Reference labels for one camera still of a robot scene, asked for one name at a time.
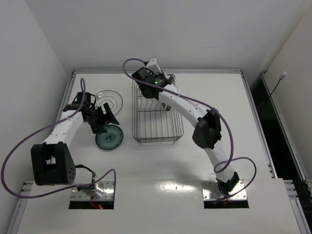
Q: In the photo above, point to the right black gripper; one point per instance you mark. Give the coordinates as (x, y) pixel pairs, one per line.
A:
(148, 91)

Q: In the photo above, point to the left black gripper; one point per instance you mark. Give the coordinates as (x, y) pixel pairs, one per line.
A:
(101, 119)

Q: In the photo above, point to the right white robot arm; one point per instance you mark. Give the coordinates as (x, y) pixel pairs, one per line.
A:
(206, 121)

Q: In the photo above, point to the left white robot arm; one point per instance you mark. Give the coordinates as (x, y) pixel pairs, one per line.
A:
(52, 161)

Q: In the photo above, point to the clear glass plate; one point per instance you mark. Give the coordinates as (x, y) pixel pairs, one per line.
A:
(112, 98)

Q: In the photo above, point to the teal patterned small plate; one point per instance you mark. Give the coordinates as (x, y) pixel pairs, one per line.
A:
(110, 139)

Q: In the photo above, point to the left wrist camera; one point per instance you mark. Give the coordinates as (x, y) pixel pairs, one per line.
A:
(89, 102)

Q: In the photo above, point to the metal wire dish rack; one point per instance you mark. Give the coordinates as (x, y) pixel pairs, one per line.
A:
(150, 124)

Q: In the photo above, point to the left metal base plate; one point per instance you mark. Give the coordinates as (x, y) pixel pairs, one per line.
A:
(101, 191)

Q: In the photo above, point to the metal base plate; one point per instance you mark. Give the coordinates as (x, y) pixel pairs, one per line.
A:
(101, 191)
(211, 191)

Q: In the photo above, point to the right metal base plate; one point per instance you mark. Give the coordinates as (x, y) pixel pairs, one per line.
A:
(211, 191)

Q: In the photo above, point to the aluminium table frame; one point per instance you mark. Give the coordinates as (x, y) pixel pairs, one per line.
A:
(159, 184)

